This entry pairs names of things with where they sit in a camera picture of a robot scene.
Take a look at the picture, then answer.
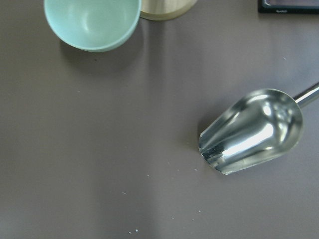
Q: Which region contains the mint green bowl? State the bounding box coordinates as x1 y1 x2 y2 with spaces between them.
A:
43 0 142 52

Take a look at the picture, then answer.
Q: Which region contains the black framed tray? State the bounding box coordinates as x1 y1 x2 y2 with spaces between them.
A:
258 0 319 14

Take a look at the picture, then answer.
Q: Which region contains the metal scoop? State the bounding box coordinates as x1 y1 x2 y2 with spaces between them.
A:
198 83 319 175

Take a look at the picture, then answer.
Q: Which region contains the round wooden stand base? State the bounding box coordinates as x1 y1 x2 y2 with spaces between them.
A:
140 0 197 21

